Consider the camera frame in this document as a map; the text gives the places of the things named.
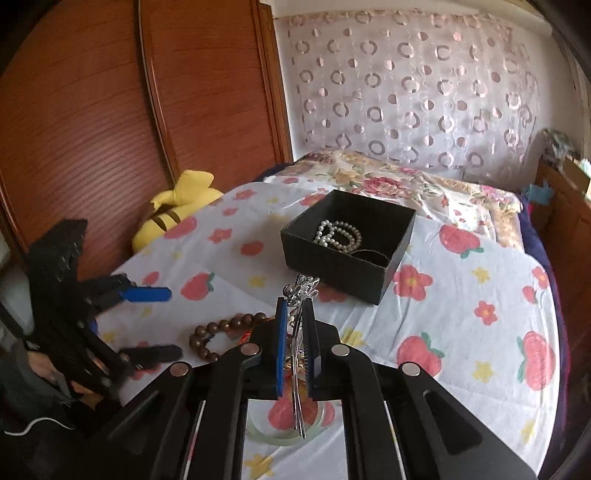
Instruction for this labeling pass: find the silver chain necklace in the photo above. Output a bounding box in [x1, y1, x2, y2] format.
[281, 274, 321, 439]

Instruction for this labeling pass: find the brown wooden bead bracelet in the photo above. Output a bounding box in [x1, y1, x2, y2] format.
[188, 311, 269, 363]

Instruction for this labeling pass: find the pale green jade bangle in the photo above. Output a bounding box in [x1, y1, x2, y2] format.
[246, 397, 335, 447]

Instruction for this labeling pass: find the black jewelry box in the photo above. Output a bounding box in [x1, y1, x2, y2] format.
[280, 190, 416, 305]

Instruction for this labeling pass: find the yellow plush toy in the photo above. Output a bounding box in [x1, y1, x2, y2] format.
[131, 170, 223, 253]

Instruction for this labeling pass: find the strawberry print white sheet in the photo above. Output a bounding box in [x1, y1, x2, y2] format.
[98, 183, 560, 470]

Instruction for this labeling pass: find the floral quilt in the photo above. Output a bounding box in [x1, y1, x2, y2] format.
[263, 150, 524, 250]

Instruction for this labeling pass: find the red wooden wardrobe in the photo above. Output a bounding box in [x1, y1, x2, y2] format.
[1, 1, 293, 278]

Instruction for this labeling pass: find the dark blue blanket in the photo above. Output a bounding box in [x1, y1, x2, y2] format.
[517, 193, 571, 444]

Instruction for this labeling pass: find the sheer circle pattern curtain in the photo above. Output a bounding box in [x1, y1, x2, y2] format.
[274, 8, 541, 187]

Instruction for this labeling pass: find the wooden side cabinet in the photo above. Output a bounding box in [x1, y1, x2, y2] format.
[532, 160, 591, 353]

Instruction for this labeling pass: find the white pearl bracelet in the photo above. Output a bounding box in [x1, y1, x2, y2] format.
[312, 219, 364, 253]

